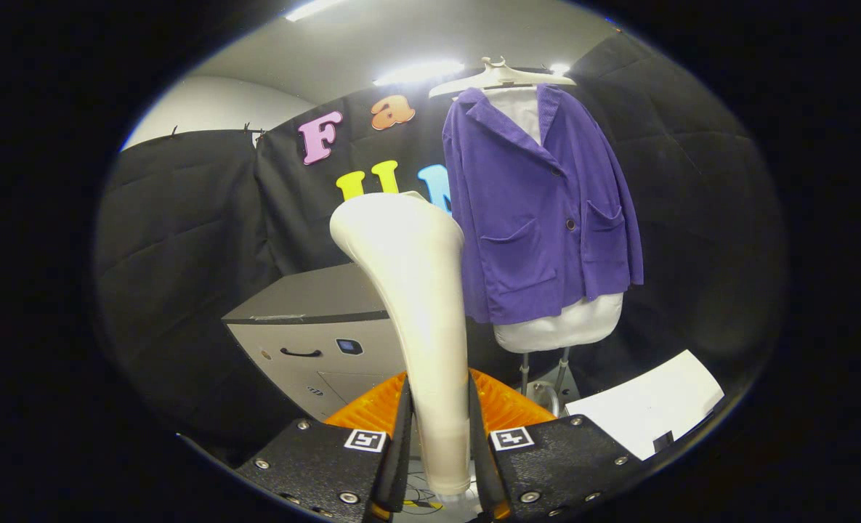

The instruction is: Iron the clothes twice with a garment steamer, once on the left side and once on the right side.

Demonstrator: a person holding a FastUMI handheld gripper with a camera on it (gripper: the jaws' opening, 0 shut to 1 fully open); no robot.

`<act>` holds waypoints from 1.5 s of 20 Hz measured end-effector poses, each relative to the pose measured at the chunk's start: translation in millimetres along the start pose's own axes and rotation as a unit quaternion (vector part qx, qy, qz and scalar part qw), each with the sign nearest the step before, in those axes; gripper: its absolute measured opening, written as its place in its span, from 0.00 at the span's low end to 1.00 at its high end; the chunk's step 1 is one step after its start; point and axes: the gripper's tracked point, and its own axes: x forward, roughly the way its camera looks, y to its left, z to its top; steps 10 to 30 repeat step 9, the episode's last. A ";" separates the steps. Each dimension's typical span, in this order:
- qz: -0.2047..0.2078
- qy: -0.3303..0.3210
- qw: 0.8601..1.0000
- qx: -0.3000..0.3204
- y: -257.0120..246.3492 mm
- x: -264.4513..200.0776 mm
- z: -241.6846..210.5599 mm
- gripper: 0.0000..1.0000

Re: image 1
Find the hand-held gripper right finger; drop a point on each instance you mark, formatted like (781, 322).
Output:
(479, 457)

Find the white padded ironing form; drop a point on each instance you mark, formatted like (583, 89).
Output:
(561, 327)

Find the small blue cabinet display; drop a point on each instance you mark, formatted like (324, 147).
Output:
(349, 346)

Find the white garment steamer head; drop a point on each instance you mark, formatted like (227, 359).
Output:
(408, 276)

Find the black backdrop cloth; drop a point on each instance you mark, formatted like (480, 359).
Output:
(292, 211)
(176, 276)
(699, 203)

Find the grey metal stand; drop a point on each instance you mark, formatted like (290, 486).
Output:
(524, 370)

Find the grey cabinet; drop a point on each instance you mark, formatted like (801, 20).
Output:
(306, 294)

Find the white plastic hanger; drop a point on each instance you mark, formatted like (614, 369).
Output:
(503, 75)

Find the white paper sheet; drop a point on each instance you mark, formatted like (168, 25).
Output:
(648, 407)

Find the large ceiling light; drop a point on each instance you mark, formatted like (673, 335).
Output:
(314, 9)

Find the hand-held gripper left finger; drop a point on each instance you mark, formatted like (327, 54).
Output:
(401, 457)

